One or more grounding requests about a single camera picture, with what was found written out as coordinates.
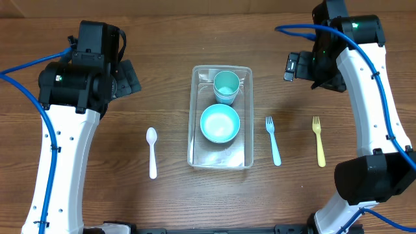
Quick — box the yellow plastic fork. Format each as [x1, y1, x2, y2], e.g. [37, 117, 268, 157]
[312, 116, 326, 168]

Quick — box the right blue cable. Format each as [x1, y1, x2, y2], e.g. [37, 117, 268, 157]
[274, 23, 416, 172]

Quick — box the teal top cup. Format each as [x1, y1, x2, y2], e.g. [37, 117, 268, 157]
[214, 70, 240, 96]

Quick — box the white plastic spoon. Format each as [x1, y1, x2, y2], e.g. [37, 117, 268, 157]
[146, 127, 157, 179]

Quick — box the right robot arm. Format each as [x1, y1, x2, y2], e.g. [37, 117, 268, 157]
[276, 0, 415, 233]

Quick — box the clear plastic container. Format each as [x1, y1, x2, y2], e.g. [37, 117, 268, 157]
[187, 65, 254, 170]

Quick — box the light blue lower cup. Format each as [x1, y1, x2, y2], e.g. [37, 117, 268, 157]
[213, 86, 239, 105]

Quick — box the left blue cable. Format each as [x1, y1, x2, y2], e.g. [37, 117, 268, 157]
[0, 47, 73, 234]

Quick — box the blue cable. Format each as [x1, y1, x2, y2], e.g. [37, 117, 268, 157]
[0, 47, 73, 234]
[274, 23, 416, 172]

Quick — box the light blue plastic fork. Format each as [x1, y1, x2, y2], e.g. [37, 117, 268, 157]
[265, 116, 281, 166]

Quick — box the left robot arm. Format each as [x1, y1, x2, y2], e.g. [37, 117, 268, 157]
[21, 21, 141, 233]

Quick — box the light blue bowl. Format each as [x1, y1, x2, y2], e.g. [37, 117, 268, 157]
[200, 104, 241, 144]

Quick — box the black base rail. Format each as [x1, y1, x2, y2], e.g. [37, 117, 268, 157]
[83, 222, 318, 234]

